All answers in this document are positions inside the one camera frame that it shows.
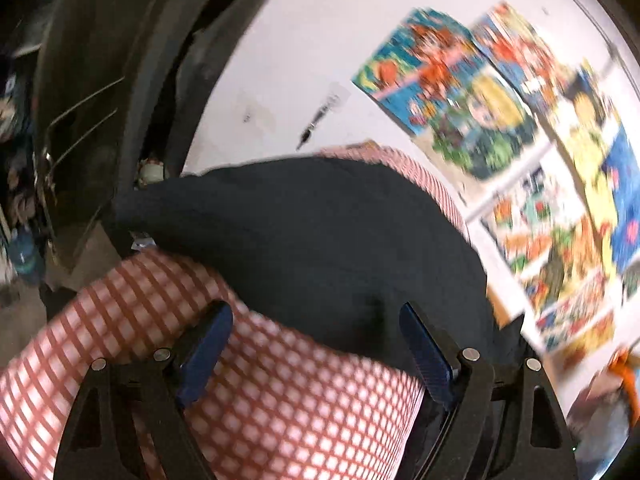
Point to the fruit drawing poster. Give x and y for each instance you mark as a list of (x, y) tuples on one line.
[(545, 245)]

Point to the red figure cartoon poster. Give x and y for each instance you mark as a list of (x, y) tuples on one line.
[(425, 70)]

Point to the blue round object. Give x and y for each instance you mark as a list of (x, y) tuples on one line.
[(25, 257)]

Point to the dark wardrobe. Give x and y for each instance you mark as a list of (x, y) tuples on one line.
[(85, 70)]

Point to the small pale figurine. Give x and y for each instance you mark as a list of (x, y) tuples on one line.
[(150, 171)]

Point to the black garment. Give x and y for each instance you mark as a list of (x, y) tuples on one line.
[(310, 240)]

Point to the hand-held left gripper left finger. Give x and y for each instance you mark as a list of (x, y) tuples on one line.
[(202, 355)]

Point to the orange-haired girl poster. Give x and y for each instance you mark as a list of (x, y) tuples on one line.
[(520, 55)]

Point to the red checkered blanket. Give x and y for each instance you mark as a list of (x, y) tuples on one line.
[(275, 400)]

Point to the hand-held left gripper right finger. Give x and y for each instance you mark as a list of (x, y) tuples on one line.
[(427, 355)]

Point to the yellow-haired girl poster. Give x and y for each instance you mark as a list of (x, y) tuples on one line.
[(480, 130)]

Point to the orange object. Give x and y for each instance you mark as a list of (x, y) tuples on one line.
[(622, 365)]

